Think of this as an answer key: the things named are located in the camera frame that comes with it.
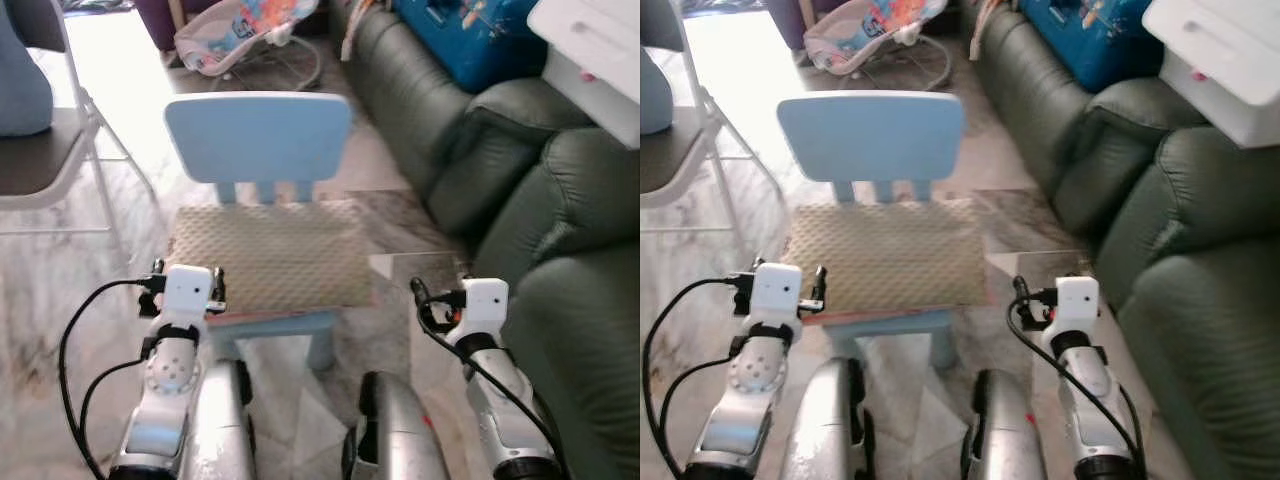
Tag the bumpy textured pillow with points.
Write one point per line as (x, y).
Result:
(270, 255)
(880, 255)

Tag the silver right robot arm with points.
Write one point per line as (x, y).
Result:
(500, 400)
(1090, 400)

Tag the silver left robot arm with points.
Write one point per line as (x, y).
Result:
(745, 385)
(165, 390)

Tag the dark green leather sofa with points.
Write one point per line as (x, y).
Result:
(1190, 250)
(560, 230)

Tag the silver right robot leg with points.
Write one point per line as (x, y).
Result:
(395, 430)
(1000, 430)

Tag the silver robot leg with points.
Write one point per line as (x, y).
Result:
(825, 420)
(1000, 430)
(395, 430)
(220, 420)

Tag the silver left robot leg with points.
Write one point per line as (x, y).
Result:
(220, 420)
(825, 420)

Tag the white folding chair dark seat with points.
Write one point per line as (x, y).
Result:
(40, 155)
(662, 155)

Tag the light blue child chair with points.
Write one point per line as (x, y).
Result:
(258, 135)
(870, 135)

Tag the grey-blue cushion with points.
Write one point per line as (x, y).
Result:
(654, 95)
(22, 85)

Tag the blue hard case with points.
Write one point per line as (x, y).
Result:
(1090, 40)
(470, 40)

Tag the purple furniture piece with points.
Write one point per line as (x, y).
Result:
(155, 20)
(792, 20)

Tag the colourful baby bouncer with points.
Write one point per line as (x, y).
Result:
(870, 30)
(245, 30)

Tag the white plastic drawer box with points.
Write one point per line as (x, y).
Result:
(590, 50)
(1220, 60)

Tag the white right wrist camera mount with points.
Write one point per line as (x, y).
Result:
(485, 305)
(1074, 303)

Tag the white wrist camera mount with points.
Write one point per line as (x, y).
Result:
(485, 305)
(187, 292)
(1074, 303)
(776, 290)

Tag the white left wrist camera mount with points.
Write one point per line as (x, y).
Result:
(776, 290)
(187, 292)

